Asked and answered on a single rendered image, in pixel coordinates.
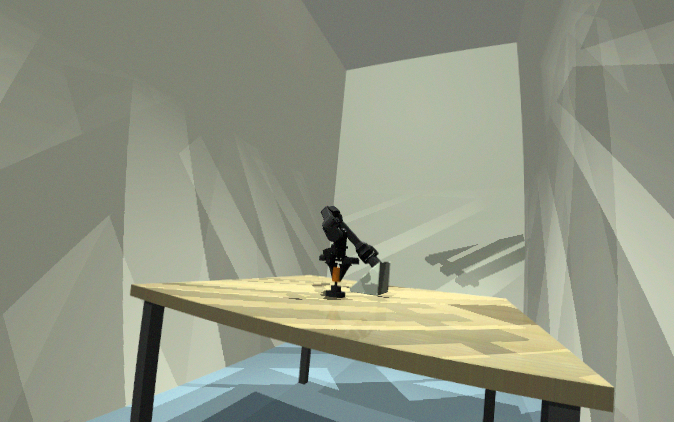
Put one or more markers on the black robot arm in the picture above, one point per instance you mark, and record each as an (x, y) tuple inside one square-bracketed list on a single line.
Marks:
[(332, 221)]

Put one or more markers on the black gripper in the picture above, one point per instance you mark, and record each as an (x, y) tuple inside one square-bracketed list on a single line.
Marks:
[(346, 261)]

